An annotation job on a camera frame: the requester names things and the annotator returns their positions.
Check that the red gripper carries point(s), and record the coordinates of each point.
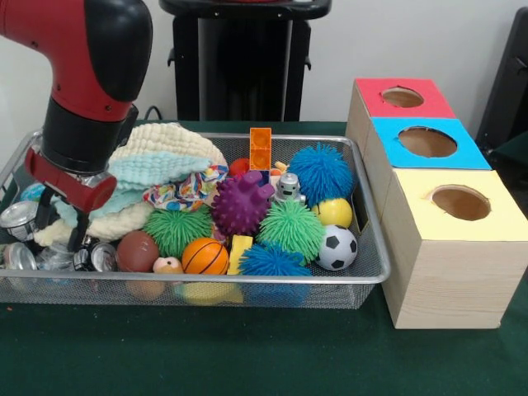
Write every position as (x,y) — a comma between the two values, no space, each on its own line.
(90,196)

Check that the clear plastic bottle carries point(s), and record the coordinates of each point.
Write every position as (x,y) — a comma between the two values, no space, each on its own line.
(55,257)

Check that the crushed red silver can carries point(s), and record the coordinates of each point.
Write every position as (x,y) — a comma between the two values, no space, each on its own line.
(101,257)

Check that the mint knitted cloth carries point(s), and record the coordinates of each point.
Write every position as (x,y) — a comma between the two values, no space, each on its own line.
(156,165)

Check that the colourful patterned cloth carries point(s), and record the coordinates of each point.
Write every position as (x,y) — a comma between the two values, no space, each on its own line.
(181,191)

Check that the cream knitted cloth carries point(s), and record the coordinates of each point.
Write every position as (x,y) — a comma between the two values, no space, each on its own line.
(165,138)

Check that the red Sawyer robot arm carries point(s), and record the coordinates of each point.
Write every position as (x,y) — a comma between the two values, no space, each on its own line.
(74,41)

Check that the wooden box with three holes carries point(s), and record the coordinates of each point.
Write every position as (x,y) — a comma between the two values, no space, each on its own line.
(453,280)

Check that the crushed black silver can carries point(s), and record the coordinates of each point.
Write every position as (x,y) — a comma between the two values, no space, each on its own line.
(18,216)

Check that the orange basketball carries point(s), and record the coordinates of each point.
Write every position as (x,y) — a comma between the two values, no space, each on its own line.
(205,255)

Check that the purple spiky toy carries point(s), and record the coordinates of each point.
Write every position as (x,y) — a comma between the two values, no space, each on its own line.
(241,204)

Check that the green koosh ball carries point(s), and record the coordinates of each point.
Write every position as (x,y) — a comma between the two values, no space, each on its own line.
(290,229)

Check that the dark green tablecloth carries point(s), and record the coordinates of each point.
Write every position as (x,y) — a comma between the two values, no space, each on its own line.
(247,359)

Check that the large blue koosh ball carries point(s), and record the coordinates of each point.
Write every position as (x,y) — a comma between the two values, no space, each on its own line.
(321,173)

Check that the black and white soccer ball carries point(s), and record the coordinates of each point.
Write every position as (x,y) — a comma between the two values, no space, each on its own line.
(336,247)

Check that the black upright panel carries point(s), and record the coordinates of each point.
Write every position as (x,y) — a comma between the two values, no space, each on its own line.
(507,82)

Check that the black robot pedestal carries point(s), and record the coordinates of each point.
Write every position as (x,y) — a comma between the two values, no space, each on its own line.
(243,62)

